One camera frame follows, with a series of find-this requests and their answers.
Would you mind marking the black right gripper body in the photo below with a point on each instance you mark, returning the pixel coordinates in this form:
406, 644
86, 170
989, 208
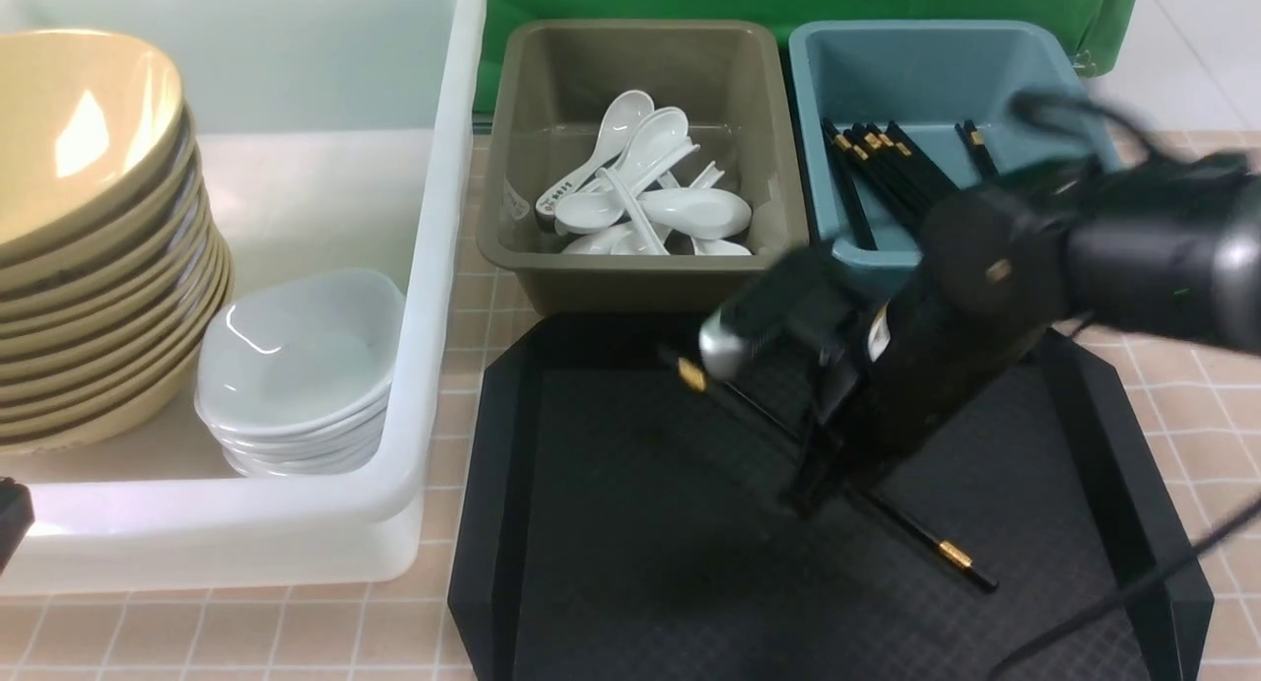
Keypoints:
989, 280

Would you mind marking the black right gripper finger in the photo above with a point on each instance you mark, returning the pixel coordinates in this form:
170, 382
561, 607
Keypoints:
833, 451

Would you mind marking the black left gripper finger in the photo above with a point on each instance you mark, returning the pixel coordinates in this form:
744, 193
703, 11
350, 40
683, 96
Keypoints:
16, 517

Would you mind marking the black chopstick gold band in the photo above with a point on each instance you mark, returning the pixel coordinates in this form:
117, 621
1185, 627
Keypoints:
919, 532

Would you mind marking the white ceramic spoon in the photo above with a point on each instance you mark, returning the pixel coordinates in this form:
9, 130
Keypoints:
650, 242

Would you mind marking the yellow noodle bowl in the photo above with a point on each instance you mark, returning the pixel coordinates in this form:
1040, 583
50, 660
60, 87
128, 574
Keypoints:
87, 119

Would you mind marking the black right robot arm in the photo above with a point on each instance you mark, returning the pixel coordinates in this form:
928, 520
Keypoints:
1168, 248

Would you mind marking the black chopsticks in bin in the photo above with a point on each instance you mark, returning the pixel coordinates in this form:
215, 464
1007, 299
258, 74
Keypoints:
900, 174

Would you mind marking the black serving tray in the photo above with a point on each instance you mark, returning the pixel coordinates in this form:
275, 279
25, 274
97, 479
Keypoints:
618, 526

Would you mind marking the stack of yellow bowls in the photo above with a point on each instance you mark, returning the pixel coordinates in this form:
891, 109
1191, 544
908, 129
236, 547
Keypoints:
105, 304

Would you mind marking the blue plastic bin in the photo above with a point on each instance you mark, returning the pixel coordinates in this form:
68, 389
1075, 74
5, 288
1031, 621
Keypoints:
930, 78

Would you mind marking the white spoons in bin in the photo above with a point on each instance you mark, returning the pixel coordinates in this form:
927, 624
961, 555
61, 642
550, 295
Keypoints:
643, 144

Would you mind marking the stack of white dishes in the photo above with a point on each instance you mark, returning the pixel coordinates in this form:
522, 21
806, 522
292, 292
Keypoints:
294, 380

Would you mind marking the green cloth backdrop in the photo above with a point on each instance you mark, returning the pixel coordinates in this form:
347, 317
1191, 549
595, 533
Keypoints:
1090, 30

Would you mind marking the brown plastic bin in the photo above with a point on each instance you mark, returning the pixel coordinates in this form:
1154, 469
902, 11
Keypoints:
557, 80

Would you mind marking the large white plastic tub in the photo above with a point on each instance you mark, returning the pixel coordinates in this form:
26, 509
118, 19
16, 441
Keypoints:
334, 134

